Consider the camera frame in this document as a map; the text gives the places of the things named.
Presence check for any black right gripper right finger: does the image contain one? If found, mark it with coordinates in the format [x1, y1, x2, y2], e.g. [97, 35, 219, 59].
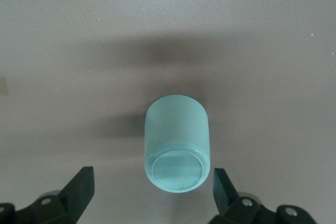
[212, 167, 316, 224]

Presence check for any mint green plastic cup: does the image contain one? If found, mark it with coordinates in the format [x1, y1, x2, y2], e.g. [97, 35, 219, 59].
[143, 93, 212, 194]

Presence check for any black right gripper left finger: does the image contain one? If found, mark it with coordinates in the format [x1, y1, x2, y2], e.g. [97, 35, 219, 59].
[0, 166, 96, 224]

